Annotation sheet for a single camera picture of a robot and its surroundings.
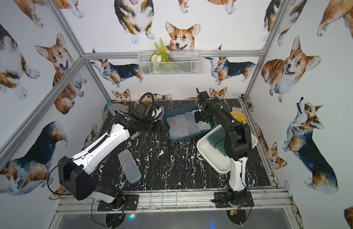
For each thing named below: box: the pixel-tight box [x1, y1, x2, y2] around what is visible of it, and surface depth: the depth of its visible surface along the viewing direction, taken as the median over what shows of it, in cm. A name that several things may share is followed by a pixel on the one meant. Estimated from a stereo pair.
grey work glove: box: [106, 102, 130, 117], surface depth 116 cm
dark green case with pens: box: [207, 126, 227, 149], surface depth 97 cm
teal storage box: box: [162, 104, 217, 143], surface depth 102 cm
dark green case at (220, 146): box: [214, 137, 228, 157], surface depth 90 cm
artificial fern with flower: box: [150, 37, 171, 75], surface depth 87 cm
